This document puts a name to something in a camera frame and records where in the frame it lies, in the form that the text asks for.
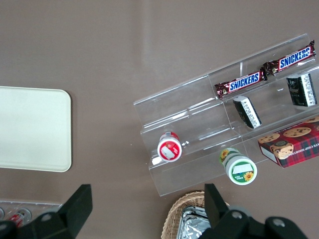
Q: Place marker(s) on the light wicker oval basket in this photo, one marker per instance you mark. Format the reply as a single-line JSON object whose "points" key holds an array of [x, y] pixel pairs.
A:
{"points": [[172, 216]]}

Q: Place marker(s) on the beige plastic tray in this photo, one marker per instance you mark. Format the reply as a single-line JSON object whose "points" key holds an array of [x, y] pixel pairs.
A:
{"points": [[32, 129]]}

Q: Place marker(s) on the clear acrylic step display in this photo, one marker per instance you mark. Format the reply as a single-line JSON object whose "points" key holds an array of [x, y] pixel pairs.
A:
{"points": [[189, 119]]}

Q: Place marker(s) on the clear acrylic bottle rack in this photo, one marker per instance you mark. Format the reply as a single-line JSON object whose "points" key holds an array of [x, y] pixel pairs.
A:
{"points": [[37, 205]]}

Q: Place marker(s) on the green lid yogurt cup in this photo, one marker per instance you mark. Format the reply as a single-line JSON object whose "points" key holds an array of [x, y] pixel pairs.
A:
{"points": [[239, 169]]}

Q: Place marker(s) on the red tartan cookie box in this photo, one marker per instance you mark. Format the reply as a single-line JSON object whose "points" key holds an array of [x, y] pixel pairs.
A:
{"points": [[294, 144]]}

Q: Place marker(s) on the brown Snickers bar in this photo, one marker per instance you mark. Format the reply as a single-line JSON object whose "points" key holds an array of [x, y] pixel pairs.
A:
{"points": [[240, 83], [290, 59]]}

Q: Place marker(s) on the aluminium foil tray stack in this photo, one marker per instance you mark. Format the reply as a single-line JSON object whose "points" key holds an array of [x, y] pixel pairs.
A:
{"points": [[194, 222]]}

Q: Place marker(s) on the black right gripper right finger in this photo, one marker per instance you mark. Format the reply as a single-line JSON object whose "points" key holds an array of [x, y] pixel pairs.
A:
{"points": [[214, 206]]}

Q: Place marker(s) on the red lid yogurt cup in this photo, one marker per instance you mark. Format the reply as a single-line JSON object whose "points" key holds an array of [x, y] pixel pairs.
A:
{"points": [[169, 149]]}

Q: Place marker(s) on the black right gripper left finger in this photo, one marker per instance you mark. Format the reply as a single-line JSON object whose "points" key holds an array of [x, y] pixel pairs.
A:
{"points": [[79, 204]]}

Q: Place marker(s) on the red cola bottle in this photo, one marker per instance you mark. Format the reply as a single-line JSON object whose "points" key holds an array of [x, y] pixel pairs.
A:
{"points": [[20, 216]]}

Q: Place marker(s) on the small black white box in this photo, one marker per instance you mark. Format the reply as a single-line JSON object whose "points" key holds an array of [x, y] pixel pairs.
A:
{"points": [[301, 89], [247, 112]]}

